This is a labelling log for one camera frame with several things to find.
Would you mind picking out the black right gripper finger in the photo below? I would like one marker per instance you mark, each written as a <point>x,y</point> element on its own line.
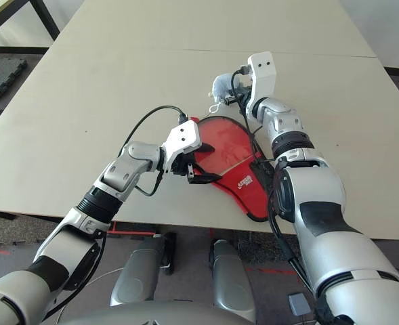
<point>233,100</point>

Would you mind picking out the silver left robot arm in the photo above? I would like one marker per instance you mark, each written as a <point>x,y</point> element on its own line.
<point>118,172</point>

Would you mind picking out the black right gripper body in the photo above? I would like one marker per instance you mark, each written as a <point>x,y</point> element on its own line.
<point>245,93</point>

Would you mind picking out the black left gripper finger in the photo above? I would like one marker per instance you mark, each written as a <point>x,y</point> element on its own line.
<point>206,149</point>
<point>204,178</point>

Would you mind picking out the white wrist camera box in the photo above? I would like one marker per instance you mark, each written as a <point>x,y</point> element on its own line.
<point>185,135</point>
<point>263,74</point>

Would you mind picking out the black-framed side table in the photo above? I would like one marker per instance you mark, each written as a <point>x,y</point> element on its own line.
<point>40,13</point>

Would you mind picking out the small grey floor box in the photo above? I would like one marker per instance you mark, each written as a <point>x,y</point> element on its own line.
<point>299,304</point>

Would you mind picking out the dark foam floor mat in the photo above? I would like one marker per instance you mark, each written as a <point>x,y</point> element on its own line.
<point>1,78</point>

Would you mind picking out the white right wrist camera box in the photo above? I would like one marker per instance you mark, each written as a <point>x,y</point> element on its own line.
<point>263,74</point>

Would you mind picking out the red black paddle case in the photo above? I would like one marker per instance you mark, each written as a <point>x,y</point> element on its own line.
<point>250,199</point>

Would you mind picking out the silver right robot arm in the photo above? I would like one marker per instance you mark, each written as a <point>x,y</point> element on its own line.
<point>317,210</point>

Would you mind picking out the silver robot left leg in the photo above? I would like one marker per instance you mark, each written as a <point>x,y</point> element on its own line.
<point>138,274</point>

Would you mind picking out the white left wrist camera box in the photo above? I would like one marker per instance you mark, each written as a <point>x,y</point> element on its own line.
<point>185,135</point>

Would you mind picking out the silver robot right leg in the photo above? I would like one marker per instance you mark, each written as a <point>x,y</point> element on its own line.
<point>231,277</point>

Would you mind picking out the grey robot torso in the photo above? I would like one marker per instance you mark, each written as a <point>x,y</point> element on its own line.
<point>158,315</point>

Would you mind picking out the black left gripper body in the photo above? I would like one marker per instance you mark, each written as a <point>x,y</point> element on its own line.
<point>184,166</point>

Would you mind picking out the silver robot leg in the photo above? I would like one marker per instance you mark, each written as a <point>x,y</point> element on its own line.
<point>231,277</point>
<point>138,274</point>

